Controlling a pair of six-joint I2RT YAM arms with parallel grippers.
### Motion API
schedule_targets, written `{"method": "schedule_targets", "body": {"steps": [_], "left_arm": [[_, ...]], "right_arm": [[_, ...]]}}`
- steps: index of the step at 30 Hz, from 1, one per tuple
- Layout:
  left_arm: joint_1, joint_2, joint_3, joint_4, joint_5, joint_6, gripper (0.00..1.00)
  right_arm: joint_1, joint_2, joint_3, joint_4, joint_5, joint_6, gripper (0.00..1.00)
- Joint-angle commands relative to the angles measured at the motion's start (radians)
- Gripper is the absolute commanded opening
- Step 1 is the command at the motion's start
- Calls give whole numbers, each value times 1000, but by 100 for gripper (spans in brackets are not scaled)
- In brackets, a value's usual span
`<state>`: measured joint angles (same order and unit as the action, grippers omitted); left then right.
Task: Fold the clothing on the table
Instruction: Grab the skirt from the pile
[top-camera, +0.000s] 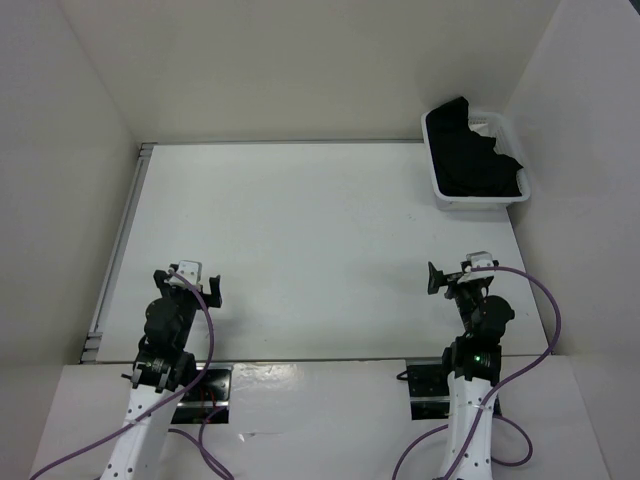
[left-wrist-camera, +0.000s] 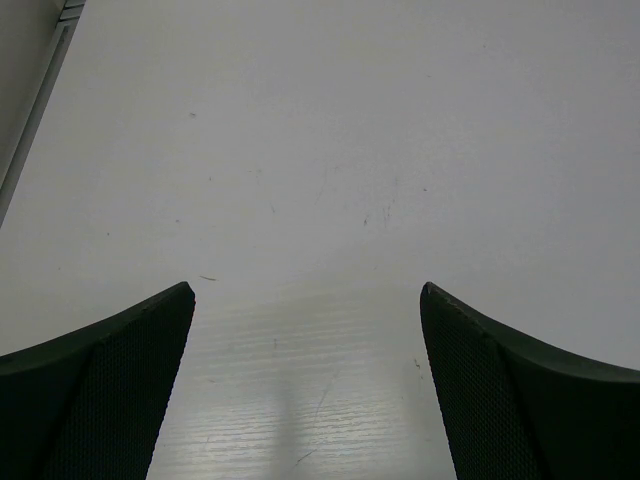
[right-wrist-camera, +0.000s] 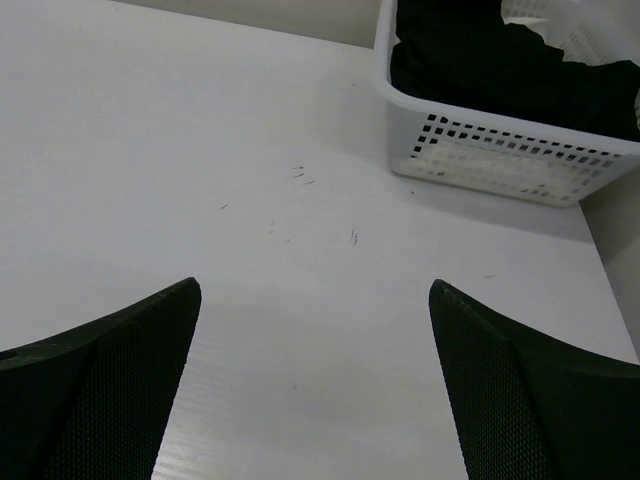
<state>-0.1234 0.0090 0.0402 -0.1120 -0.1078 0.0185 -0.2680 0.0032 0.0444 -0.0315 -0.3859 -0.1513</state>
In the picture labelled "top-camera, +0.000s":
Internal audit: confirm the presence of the black pleated skirt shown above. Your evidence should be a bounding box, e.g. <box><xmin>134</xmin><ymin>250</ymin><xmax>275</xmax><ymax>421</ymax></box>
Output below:
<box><xmin>425</xmin><ymin>97</ymin><xmax>523</xmax><ymax>197</ymax></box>

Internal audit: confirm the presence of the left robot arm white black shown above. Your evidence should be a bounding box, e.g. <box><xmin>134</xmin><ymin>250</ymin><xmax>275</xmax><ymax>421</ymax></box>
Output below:
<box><xmin>101</xmin><ymin>260</ymin><xmax>222</xmax><ymax>479</ymax></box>

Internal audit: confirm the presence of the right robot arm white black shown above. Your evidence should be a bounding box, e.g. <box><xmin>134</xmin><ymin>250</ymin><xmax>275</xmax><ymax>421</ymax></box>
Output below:
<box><xmin>427</xmin><ymin>252</ymin><xmax>515</xmax><ymax>479</ymax></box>

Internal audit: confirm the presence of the white plastic basket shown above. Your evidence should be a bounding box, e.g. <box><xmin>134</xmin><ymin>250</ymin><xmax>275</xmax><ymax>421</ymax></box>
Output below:
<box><xmin>421</xmin><ymin>110</ymin><xmax>531</xmax><ymax>211</ymax></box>

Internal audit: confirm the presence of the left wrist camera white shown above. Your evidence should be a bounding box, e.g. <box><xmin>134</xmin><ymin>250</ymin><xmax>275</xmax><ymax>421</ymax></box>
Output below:
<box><xmin>166</xmin><ymin>260</ymin><xmax>202</xmax><ymax>289</ymax></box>

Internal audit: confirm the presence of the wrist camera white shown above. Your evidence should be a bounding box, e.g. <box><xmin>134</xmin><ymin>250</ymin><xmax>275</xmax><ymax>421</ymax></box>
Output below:
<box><xmin>166</xmin><ymin>260</ymin><xmax>202</xmax><ymax>289</ymax></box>
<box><xmin>461</xmin><ymin>251</ymin><xmax>499</xmax><ymax>274</ymax></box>

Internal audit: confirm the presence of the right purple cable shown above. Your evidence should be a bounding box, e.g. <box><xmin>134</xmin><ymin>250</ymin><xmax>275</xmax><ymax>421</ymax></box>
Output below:
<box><xmin>390</xmin><ymin>264</ymin><xmax>562</xmax><ymax>480</ymax></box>

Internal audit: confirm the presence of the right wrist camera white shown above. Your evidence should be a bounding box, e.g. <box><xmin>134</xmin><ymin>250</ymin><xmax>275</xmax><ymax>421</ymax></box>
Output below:
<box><xmin>461</xmin><ymin>251</ymin><xmax>499</xmax><ymax>274</ymax></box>

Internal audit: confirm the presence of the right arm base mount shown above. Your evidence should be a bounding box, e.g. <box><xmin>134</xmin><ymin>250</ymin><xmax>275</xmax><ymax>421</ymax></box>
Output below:
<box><xmin>396</xmin><ymin>354</ymin><xmax>501</xmax><ymax>424</ymax></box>

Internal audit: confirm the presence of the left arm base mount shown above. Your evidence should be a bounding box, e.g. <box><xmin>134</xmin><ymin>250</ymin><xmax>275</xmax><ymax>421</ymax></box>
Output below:
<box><xmin>171</xmin><ymin>363</ymin><xmax>233</xmax><ymax>426</ymax></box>

